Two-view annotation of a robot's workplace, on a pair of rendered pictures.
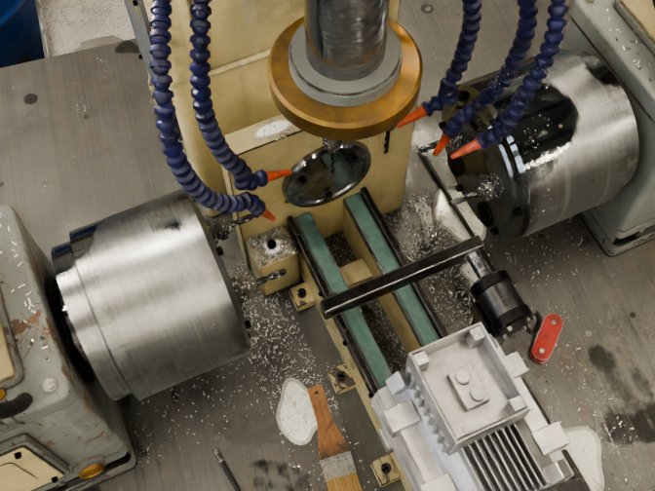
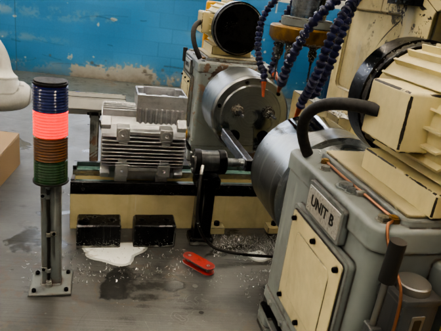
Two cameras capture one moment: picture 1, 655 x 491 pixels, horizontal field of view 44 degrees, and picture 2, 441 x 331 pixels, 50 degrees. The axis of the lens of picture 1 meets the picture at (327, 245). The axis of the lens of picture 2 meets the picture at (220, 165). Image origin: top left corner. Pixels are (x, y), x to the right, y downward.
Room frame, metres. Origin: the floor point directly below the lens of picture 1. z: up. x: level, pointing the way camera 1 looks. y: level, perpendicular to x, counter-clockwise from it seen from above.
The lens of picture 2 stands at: (0.62, -1.27, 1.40)
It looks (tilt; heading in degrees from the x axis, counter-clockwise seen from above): 21 degrees down; 98
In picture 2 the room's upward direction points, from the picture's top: 7 degrees clockwise
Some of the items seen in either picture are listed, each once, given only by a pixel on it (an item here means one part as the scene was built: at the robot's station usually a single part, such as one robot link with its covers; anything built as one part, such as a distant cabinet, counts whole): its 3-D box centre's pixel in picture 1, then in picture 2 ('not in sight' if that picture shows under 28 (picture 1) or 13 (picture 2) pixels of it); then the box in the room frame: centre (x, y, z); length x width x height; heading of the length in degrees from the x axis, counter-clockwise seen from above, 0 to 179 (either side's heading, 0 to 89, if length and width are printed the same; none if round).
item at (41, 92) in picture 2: not in sight; (50, 97); (0.20, -0.53, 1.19); 0.06 x 0.06 x 0.04
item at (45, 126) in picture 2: not in sight; (50, 122); (0.20, -0.53, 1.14); 0.06 x 0.06 x 0.04
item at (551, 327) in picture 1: (546, 338); (198, 263); (0.47, -0.36, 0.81); 0.09 x 0.03 x 0.02; 152
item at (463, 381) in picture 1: (464, 389); (159, 105); (0.29, -0.16, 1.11); 0.12 x 0.11 x 0.07; 23
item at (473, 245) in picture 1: (404, 277); (235, 148); (0.49, -0.11, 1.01); 0.26 x 0.04 x 0.03; 114
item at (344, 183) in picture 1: (327, 176); not in sight; (0.66, 0.00, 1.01); 0.15 x 0.02 x 0.15; 114
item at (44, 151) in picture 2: not in sight; (50, 146); (0.20, -0.53, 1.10); 0.06 x 0.06 x 0.04
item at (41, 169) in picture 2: not in sight; (50, 169); (0.20, -0.53, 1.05); 0.06 x 0.06 x 0.04
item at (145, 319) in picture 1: (122, 309); (238, 104); (0.44, 0.28, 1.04); 0.37 x 0.25 x 0.25; 114
